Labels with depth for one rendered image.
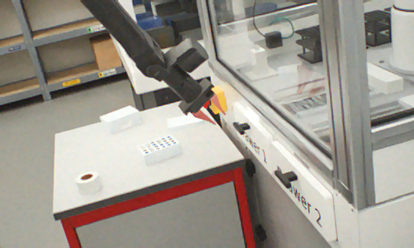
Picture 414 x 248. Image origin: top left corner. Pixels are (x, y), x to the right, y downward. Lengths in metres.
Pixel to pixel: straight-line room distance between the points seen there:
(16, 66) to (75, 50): 0.60
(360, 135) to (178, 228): 0.88
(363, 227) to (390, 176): 0.11
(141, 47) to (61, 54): 4.44
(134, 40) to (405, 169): 0.62
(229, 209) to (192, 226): 0.13
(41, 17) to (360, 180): 4.83
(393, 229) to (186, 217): 0.78
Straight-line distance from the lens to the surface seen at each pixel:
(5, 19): 5.55
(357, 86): 0.88
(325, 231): 1.10
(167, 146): 1.67
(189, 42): 1.25
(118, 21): 1.14
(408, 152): 0.98
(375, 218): 1.00
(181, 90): 1.29
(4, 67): 5.64
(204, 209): 1.65
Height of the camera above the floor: 1.49
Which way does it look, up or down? 23 degrees down
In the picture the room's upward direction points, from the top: 11 degrees counter-clockwise
